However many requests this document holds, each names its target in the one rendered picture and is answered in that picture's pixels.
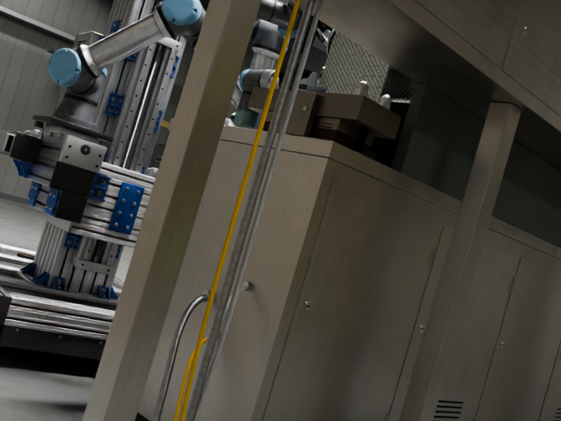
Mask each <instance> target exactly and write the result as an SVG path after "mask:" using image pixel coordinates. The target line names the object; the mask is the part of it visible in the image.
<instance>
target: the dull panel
mask: <svg viewBox="0 0 561 421"><path fill-rule="evenodd" d="M484 124H485V121H483V120H482V119H480V118H478V117H477V116H476V115H475V114H473V113H471V112H470V111H468V110H467V109H465V108H463V107H462V106H461V105H460V104H458V103H456V102H455V101H453V100H452V99H450V98H448V97H447V96H446V95H445V94H443V93H441V92H440V91H438V90H437V89H435V88H433V87H432V86H431V85H429V84H427V83H416V84H415V88H414V90H413V93H412V98H411V102H410V104H409V108H408V111H407V116H406V118H405V122H404V125H403V127H402V132H401V136H400V139H399V142H398V145H397V150H396V153H395V156H394V159H393V162H392V167H391V168H392V169H394V170H396V171H399V172H401V173H403V174H404V175H407V176H409V177H411V178H413V179H415V180H418V181H420V182H422V183H423V184H425V185H429V186H431V187H432V188H434V189H436V190H439V191H441V192H443V193H445V194H447V195H450V196H451V197H453V198H456V199H458V200H460V201H462V199H463V196H464V193H465V190H466V187H467V183H468V178H469V176H470V172H471V169H472V167H473V161H474V158H475V155H476V152H477V149H478V144H479V140H480V138H481V134H482V132H483V126H484ZM492 216H494V217H496V218H498V219H500V220H502V221H505V222H507V223H508V224H510V225H513V226H516V227H517V228H519V229H521V230H523V231H526V232H528V233H530V234H532V235H534V236H536V237H538V238H541V239H543V240H545V241H547V242H549V243H551V244H553V245H556V246H558V247H560V248H561V171H559V170H557V169H556V168H554V167H553V166H551V165H550V164H549V163H547V162H546V161H544V160H542V159H541V158H539V157H537V156H536V155H535V154H533V153H532V152H530V151H529V150H527V149H525V148H524V147H522V146H521V145H520V144H518V143H517V142H515V141H513V143H512V146H511V150H510V152H509V156H508V161H507V164H506V167H505V170H504V173H503V178H502V181H501V185H500V187H499V191H498V196H497V199H496V202H495V205H494V208H493V213H492Z"/></svg>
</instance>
